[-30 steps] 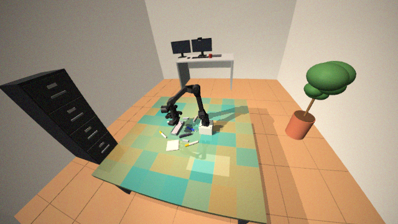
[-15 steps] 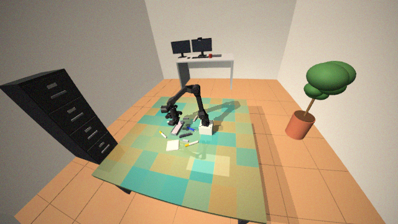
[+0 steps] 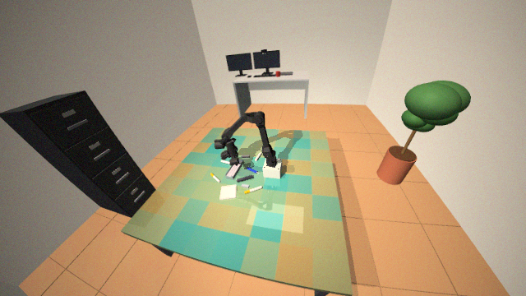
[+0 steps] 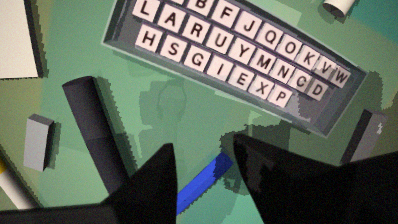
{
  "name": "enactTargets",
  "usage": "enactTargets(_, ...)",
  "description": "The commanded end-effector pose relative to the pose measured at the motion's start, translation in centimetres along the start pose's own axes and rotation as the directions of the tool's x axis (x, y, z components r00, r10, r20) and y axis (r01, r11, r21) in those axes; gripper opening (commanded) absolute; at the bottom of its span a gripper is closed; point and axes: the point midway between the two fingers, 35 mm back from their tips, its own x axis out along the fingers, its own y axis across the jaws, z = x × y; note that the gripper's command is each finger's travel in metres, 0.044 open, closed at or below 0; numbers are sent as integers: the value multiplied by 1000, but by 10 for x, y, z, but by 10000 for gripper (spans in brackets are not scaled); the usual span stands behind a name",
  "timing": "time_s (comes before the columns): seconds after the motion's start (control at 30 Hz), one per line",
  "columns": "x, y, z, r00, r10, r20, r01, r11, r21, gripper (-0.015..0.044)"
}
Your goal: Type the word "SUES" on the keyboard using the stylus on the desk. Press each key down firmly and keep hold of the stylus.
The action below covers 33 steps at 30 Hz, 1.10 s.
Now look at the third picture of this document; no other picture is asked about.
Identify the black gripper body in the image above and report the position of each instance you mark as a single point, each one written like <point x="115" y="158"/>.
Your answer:
<point x="232" y="153"/>

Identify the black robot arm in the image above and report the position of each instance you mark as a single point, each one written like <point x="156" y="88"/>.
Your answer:
<point x="253" y="117"/>

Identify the keyboard with white letter keys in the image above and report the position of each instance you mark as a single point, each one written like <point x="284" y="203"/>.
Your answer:
<point x="233" y="170"/>

